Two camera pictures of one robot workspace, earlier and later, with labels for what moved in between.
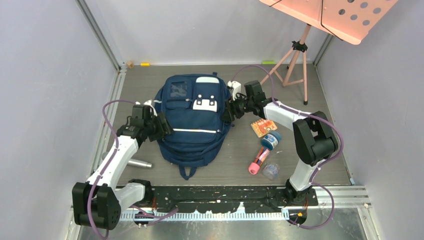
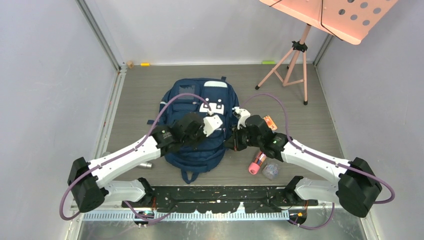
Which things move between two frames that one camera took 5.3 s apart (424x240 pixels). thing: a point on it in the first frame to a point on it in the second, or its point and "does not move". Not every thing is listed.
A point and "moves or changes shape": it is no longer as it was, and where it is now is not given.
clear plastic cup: [270, 171] does not move
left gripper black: [163, 127] to [201, 128]
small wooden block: [130, 64] does not move
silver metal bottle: [139, 163] does not move
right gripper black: [230, 110] to [233, 142]
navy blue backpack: [193, 106] moves or changes shape
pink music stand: [352, 20] does not move
